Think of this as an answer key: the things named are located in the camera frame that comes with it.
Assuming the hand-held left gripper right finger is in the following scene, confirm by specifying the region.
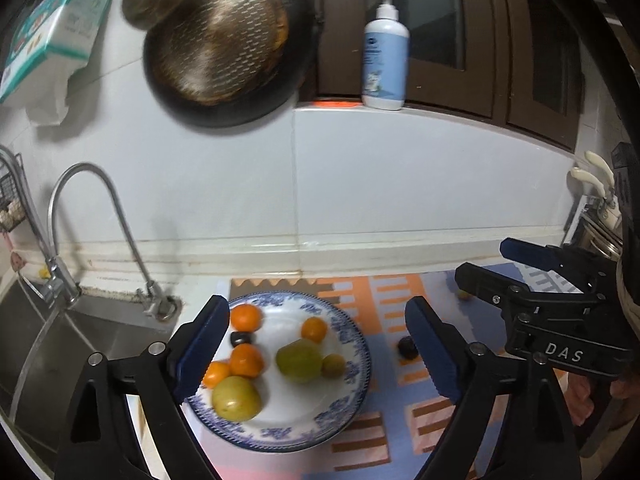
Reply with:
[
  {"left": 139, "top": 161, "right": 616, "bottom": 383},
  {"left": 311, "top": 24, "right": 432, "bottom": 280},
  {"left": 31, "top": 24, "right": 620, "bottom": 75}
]
[{"left": 404, "top": 295, "right": 584, "bottom": 480}]

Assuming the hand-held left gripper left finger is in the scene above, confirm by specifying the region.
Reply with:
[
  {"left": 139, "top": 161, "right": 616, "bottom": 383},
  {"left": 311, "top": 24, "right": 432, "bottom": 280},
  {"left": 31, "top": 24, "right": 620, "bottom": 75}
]
[{"left": 52, "top": 294, "right": 231, "bottom": 480}]

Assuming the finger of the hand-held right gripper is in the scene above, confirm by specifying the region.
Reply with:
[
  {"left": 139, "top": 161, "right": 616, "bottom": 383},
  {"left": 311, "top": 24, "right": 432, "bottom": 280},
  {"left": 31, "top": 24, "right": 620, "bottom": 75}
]
[
  {"left": 454, "top": 261, "right": 618, "bottom": 343},
  {"left": 499, "top": 238, "right": 623, "bottom": 306}
]

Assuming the orange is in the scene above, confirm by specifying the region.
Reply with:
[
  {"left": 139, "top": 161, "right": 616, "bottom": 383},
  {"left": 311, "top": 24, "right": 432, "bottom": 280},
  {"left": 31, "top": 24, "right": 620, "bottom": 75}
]
[
  {"left": 229, "top": 343, "right": 265, "bottom": 379},
  {"left": 202, "top": 361, "right": 232, "bottom": 389},
  {"left": 230, "top": 303, "right": 264, "bottom": 334},
  {"left": 300, "top": 316, "right": 329, "bottom": 345}
]

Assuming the green apple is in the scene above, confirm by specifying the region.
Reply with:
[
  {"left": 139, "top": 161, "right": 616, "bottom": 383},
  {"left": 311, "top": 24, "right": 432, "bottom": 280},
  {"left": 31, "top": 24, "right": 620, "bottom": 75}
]
[{"left": 276, "top": 338, "right": 324, "bottom": 384}]

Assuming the blue rimmed white plate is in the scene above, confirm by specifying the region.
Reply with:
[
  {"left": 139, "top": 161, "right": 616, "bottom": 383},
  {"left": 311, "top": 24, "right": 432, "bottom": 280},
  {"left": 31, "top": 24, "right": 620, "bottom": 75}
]
[{"left": 182, "top": 291, "right": 372, "bottom": 452}]

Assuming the person's right hand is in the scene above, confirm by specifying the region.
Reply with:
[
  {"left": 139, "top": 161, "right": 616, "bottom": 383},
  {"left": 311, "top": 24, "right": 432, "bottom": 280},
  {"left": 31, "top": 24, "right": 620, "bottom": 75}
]
[{"left": 569, "top": 374, "right": 597, "bottom": 427}]

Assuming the white metal dish rack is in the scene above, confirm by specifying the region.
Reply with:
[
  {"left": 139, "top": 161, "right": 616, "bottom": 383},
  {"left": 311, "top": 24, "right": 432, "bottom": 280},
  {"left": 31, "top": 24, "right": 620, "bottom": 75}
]
[{"left": 561, "top": 194, "right": 626, "bottom": 263}]

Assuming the yellow pear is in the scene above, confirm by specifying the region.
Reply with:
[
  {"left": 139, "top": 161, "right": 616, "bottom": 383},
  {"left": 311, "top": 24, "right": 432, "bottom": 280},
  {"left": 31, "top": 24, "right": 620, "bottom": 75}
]
[{"left": 211, "top": 376, "right": 262, "bottom": 423}]

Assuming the stainless steel pot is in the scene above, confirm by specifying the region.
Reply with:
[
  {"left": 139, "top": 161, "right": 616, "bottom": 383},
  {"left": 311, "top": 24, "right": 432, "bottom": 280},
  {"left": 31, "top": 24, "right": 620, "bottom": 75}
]
[{"left": 574, "top": 219, "right": 624, "bottom": 262}]

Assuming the patterned orange blue mat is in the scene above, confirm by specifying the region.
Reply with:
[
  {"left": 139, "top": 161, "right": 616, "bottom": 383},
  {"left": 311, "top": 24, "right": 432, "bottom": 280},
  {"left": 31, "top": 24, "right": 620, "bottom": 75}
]
[{"left": 145, "top": 259, "right": 601, "bottom": 480}]

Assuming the stainless steel sink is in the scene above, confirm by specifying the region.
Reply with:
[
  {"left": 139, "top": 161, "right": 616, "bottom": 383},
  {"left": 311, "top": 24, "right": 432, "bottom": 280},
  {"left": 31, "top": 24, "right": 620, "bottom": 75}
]
[{"left": 0, "top": 274, "right": 177, "bottom": 463}]

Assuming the chrome pull-out faucet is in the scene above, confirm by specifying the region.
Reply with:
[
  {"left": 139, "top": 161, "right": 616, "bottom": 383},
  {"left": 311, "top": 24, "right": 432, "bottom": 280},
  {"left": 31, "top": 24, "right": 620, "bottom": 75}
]
[{"left": 0, "top": 146, "right": 82, "bottom": 307}]

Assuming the chrome gooseneck faucet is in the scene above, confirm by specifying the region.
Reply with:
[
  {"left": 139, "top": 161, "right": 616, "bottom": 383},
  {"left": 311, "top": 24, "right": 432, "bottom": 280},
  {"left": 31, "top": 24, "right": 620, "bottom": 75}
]
[{"left": 47, "top": 162, "right": 179, "bottom": 322}]

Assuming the blue white pump bottle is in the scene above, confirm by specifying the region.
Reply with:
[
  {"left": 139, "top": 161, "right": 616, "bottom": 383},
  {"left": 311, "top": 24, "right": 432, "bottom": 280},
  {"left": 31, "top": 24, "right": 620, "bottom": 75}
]
[{"left": 362, "top": 0, "right": 411, "bottom": 111}]

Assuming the white paper towel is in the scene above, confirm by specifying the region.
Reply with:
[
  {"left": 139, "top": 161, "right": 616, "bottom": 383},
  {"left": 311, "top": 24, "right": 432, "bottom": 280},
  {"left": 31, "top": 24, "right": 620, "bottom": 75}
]
[{"left": 27, "top": 57, "right": 90, "bottom": 127}]

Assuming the black frying pan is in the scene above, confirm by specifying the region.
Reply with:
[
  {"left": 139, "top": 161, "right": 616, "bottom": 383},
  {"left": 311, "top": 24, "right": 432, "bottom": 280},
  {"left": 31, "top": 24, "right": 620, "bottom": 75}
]
[{"left": 142, "top": 0, "right": 319, "bottom": 129}]

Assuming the teal white tissue box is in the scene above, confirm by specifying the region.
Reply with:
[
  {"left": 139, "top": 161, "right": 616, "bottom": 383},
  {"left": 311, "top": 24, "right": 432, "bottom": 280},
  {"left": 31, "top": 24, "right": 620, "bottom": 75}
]
[{"left": 0, "top": 0, "right": 120, "bottom": 105}]

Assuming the black wire basket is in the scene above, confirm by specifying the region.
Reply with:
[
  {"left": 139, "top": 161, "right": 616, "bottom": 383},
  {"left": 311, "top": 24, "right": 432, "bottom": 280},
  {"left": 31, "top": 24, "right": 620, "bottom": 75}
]
[{"left": 0, "top": 154, "right": 27, "bottom": 234}]

